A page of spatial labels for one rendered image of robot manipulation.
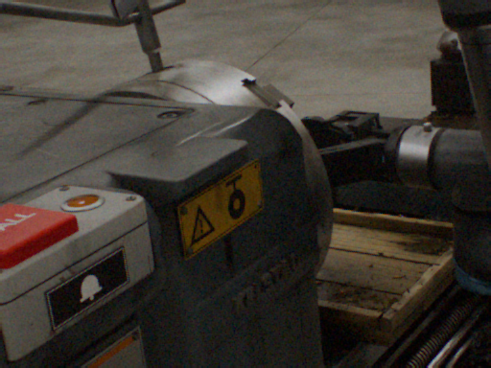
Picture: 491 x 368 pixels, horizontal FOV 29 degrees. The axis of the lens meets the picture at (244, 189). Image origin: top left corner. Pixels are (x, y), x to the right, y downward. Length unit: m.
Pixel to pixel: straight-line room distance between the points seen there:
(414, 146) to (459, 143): 0.05
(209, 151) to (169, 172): 0.05
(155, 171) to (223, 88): 0.35
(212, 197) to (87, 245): 0.16
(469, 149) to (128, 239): 0.59
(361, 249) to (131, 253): 0.82
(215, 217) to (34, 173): 0.14
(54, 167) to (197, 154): 0.11
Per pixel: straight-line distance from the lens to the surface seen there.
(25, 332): 0.56
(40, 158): 0.75
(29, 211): 0.60
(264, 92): 1.05
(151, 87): 1.00
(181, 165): 0.68
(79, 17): 0.97
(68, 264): 0.58
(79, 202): 0.63
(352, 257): 1.39
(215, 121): 0.78
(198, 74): 1.04
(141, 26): 1.06
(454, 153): 1.13
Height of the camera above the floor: 1.47
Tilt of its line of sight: 20 degrees down
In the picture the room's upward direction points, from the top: 7 degrees counter-clockwise
